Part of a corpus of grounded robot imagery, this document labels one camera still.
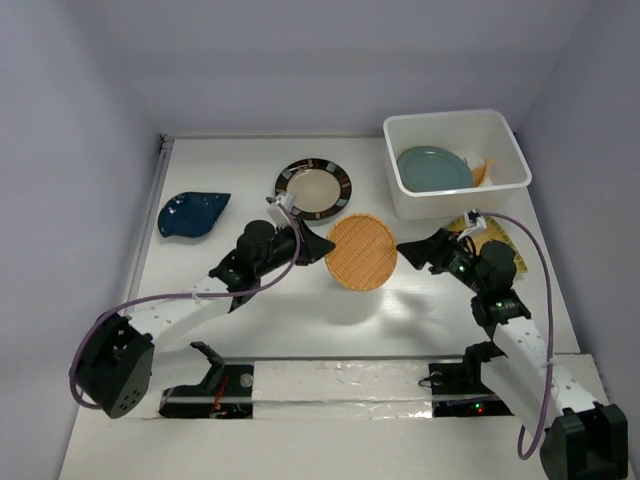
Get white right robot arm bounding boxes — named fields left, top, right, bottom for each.
left=397, top=229, right=629, bottom=479

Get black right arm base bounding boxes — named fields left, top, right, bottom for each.
left=418, top=341, right=512, bottom=418

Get fish shaped woven plate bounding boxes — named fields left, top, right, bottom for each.
left=472, top=158, right=495, bottom=188

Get black rimmed beige plate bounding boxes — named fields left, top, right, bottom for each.
left=274, top=158, right=353, bottom=221

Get white foam front panel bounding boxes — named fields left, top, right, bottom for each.
left=252, top=359, right=433, bottom=421

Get green yellow woven tray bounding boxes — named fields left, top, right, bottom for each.
left=470, top=217, right=528, bottom=281

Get dark blue leaf plate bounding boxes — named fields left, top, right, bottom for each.
left=157, top=192, right=231, bottom=238

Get grey blue round plate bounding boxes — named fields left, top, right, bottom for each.
left=397, top=146, right=473, bottom=193

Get white plastic bin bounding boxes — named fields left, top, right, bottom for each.
left=383, top=109, right=532, bottom=220

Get round orange woven plate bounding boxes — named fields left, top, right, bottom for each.
left=325, top=213, right=398, bottom=292

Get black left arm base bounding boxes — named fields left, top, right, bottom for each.
left=158, top=341, right=254, bottom=420

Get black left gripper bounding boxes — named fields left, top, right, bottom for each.
left=255, top=219, right=333, bottom=279

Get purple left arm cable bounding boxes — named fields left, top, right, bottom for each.
left=69, top=199, right=304, bottom=411

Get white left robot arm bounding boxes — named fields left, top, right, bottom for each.
left=69, top=220, right=335, bottom=419

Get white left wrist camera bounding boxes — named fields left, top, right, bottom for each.
left=266, top=191, right=296, bottom=228

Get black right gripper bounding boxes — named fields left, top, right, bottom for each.
left=395, top=227, right=487, bottom=295

